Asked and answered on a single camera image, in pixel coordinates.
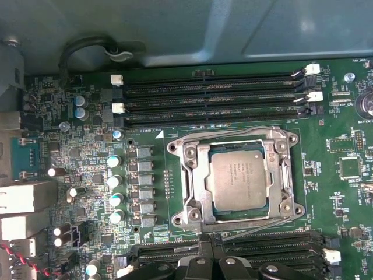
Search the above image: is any black cable loop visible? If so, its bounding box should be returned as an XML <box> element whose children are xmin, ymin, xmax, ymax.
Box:
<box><xmin>57</xmin><ymin>35</ymin><xmax>120</xmax><ymax>87</ymax></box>

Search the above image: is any silver rear port housing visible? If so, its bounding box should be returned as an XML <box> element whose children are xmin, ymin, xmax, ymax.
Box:
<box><xmin>0</xmin><ymin>180</ymin><xmax>58</xmax><ymax>215</ymax></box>
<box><xmin>0</xmin><ymin>214</ymin><xmax>51</xmax><ymax>242</ymax></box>

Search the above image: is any black open PC case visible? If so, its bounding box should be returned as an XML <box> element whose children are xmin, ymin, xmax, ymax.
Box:
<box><xmin>0</xmin><ymin>0</ymin><xmax>373</xmax><ymax>187</ymax></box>

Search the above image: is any thin wire locking lever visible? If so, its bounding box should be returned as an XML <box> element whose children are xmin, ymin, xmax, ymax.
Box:
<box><xmin>200</xmin><ymin>216</ymin><xmax>305</xmax><ymax>242</ymax></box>
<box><xmin>174</xmin><ymin>125</ymin><xmax>289</xmax><ymax>145</ymax></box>

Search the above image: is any white RAM slot latch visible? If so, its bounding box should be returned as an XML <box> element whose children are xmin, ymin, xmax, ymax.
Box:
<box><xmin>110</xmin><ymin>73</ymin><xmax>125</xmax><ymax>87</ymax></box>
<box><xmin>116</xmin><ymin>264</ymin><xmax>135</xmax><ymax>279</ymax></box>
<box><xmin>304</xmin><ymin>62</ymin><xmax>321</xmax><ymax>76</ymax></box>
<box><xmin>307</xmin><ymin>90</ymin><xmax>324</xmax><ymax>103</ymax></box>
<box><xmin>323</xmin><ymin>248</ymin><xmax>342</xmax><ymax>265</ymax></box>

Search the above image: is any blue rear port block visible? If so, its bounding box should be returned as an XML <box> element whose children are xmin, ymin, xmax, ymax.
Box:
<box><xmin>10</xmin><ymin>136</ymin><xmax>41</xmax><ymax>181</ymax></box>

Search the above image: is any grey cable clip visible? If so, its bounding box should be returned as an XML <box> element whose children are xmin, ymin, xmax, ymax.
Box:
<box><xmin>104</xmin><ymin>46</ymin><xmax>134</xmax><ymax>62</ymax></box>

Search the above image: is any black pin header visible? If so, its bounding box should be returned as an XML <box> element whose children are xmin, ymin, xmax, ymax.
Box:
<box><xmin>354</xmin><ymin>130</ymin><xmax>365</xmax><ymax>152</ymax></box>

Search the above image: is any red and black twisted wire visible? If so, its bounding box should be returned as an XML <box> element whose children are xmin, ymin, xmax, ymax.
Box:
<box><xmin>0</xmin><ymin>243</ymin><xmax>61</xmax><ymax>278</ymax></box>

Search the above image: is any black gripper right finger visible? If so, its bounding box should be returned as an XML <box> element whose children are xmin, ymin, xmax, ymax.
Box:
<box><xmin>212</xmin><ymin>234</ymin><xmax>310</xmax><ymax>280</ymax></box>

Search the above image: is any black RAM slot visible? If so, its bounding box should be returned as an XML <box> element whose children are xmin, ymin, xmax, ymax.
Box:
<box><xmin>124</xmin><ymin>81</ymin><xmax>307</xmax><ymax>100</ymax></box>
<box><xmin>131</xmin><ymin>241</ymin><xmax>327</xmax><ymax>263</ymax></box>
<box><xmin>128</xmin><ymin>253</ymin><xmax>326</xmax><ymax>274</ymax></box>
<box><xmin>124</xmin><ymin>94</ymin><xmax>308</xmax><ymax>115</ymax></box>
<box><xmin>124</xmin><ymin>69</ymin><xmax>307</xmax><ymax>87</ymax></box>
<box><xmin>291</xmin><ymin>267</ymin><xmax>326</xmax><ymax>280</ymax></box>
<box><xmin>135</xmin><ymin>229</ymin><xmax>326</xmax><ymax>252</ymax></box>
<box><xmin>122</xmin><ymin>108</ymin><xmax>309</xmax><ymax>128</ymax></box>

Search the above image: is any silver square CPU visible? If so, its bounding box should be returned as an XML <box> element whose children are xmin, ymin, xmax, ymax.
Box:
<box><xmin>205</xmin><ymin>150</ymin><xmax>271</xmax><ymax>213</ymax></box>

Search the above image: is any black CPU socket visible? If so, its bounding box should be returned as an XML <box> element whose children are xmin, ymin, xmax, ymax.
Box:
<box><xmin>166</xmin><ymin>125</ymin><xmax>307</xmax><ymax>235</ymax></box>

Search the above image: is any metal CPU socket cover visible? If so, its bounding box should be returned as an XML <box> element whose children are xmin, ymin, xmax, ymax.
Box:
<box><xmin>181</xmin><ymin>136</ymin><xmax>294</xmax><ymax>226</ymax></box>

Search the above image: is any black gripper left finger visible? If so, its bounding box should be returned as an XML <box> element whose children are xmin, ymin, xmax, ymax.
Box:
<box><xmin>124</xmin><ymin>234</ymin><xmax>215</xmax><ymax>280</ymax></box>

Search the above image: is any silver-topped black capacitor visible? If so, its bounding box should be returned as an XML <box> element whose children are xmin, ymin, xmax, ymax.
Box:
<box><xmin>53</xmin><ymin>223</ymin><xmax>72</xmax><ymax>237</ymax></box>
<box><xmin>47</xmin><ymin>166</ymin><xmax>67</xmax><ymax>177</ymax></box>
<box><xmin>53</xmin><ymin>236</ymin><xmax>72</xmax><ymax>248</ymax></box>
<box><xmin>66</xmin><ymin>186</ymin><xmax>87</xmax><ymax>204</ymax></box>

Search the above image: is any round silver coin battery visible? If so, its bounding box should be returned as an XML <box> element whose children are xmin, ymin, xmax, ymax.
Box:
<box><xmin>358</xmin><ymin>89</ymin><xmax>373</xmax><ymax>120</ymax></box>

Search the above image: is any green motherboard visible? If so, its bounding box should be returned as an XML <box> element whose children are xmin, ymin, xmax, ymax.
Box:
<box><xmin>22</xmin><ymin>58</ymin><xmax>373</xmax><ymax>280</ymax></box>

